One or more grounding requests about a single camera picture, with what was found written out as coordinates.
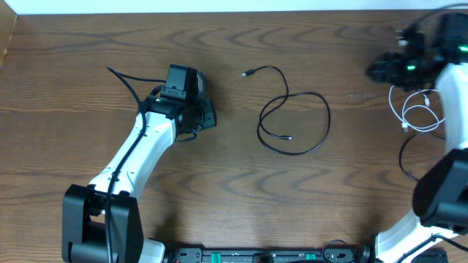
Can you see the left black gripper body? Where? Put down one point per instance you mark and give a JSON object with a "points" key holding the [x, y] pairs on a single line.
{"points": [[202, 115]]}

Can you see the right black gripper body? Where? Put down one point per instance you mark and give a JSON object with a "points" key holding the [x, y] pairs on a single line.
{"points": [[409, 72]]}

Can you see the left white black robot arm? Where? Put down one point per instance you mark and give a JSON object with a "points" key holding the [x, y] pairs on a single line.
{"points": [[101, 221]]}

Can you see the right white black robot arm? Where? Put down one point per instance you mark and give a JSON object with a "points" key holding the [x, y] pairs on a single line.
{"points": [[439, 203]]}

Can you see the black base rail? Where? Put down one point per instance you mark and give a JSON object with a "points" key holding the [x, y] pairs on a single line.
{"points": [[331, 253]]}

